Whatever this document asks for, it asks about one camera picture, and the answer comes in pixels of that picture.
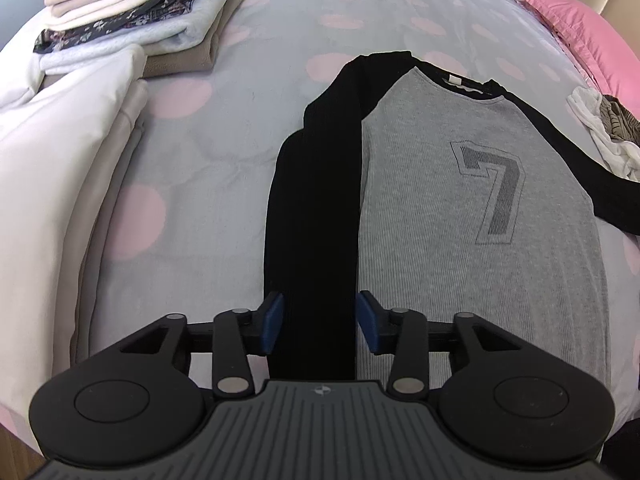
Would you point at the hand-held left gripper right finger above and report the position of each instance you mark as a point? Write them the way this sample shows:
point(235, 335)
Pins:
point(365, 324)

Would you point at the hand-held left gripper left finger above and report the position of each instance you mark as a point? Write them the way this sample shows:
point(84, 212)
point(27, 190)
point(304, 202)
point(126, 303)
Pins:
point(272, 324)

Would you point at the grey black raglan shirt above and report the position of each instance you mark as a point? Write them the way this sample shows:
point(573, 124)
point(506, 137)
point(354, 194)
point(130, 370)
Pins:
point(425, 210)

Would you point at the stack of folded clothes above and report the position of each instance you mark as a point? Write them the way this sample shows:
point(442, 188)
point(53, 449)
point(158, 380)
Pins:
point(165, 30)

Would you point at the grey pink-dotted bedspread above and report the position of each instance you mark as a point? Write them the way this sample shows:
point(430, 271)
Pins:
point(210, 160)

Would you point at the cream folded garment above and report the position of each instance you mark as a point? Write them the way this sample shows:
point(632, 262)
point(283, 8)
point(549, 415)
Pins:
point(107, 200)

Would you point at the white folded garment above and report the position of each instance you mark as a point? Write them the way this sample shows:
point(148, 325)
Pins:
point(45, 185)

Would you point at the white crumpled garment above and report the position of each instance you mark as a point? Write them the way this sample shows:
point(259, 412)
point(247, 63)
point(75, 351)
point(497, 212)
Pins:
point(585, 105)

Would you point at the brown striped garment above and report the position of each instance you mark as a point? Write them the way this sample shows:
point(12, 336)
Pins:
point(617, 120)

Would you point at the pink pillow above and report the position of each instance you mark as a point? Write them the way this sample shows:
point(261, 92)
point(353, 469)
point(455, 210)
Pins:
point(575, 25)

